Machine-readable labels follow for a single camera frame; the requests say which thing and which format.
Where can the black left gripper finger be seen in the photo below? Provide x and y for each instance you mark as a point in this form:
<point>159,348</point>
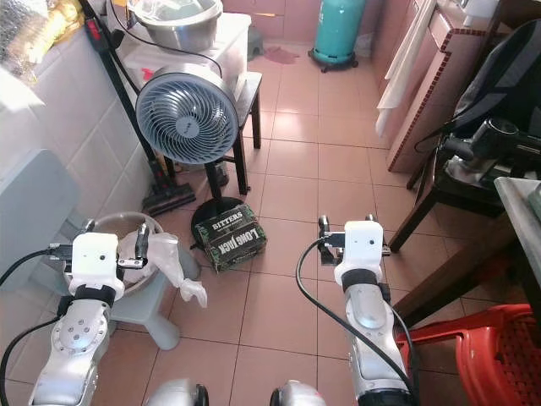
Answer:
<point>142,241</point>
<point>89,228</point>

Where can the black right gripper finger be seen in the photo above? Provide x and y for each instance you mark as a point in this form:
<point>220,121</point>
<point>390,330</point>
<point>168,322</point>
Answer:
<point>324,227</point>

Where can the black red stick vacuum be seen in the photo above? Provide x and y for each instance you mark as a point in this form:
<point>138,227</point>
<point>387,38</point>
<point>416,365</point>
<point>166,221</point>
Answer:
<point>167,201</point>

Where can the clear plastic bag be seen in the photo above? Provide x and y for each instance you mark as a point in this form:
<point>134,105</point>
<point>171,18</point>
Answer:
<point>186,283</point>

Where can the green printed cardboard box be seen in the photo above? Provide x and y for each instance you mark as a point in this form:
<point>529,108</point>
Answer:
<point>230,241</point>

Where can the dark wooden side table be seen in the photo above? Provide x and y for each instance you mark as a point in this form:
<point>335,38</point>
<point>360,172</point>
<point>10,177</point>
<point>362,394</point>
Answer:
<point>414,218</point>

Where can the grey round standing fan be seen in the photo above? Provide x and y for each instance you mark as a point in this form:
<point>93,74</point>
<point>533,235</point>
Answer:
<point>186,114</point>

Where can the silver right robot leg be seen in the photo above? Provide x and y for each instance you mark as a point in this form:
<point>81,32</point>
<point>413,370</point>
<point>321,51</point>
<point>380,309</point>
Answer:
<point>297,396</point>

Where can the silver robot leg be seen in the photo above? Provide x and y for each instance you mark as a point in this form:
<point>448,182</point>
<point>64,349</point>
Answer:
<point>176,396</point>
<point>297,396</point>

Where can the silver left robot leg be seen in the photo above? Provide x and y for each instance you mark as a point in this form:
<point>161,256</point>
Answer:
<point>176,396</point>

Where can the white hanging cloth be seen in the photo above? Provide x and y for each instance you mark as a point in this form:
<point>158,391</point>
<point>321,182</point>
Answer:
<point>397,76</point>

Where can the black handheld appliance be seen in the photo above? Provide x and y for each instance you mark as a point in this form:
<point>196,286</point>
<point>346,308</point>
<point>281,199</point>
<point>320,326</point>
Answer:
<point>490,135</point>

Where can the red plastic stool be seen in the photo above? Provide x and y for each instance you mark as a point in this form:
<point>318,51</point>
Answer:
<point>490,355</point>

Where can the white plastic storage box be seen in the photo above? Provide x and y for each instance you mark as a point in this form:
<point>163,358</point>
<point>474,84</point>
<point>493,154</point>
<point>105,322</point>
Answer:
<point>237,51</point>

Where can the green gas cylinder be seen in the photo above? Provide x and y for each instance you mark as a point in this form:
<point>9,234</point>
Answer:
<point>334,30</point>

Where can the yellow plastic bag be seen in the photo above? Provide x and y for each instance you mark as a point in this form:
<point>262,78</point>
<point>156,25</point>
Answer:
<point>63,21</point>

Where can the silver foil bag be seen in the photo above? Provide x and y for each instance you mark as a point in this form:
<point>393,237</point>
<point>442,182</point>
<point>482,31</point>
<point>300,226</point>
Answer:
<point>21,25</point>

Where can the large steel basin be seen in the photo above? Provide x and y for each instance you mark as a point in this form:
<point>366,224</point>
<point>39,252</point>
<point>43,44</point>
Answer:
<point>177,30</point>

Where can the black backpack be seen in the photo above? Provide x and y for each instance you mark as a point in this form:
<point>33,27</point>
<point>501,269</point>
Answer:
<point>503,85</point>

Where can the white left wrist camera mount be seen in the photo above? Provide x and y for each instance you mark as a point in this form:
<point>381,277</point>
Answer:
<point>93,254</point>

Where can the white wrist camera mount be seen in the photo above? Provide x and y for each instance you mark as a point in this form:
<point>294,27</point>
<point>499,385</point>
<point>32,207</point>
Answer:
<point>93,254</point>
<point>359,245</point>

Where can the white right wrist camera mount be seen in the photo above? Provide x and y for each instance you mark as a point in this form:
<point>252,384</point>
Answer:
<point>359,245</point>

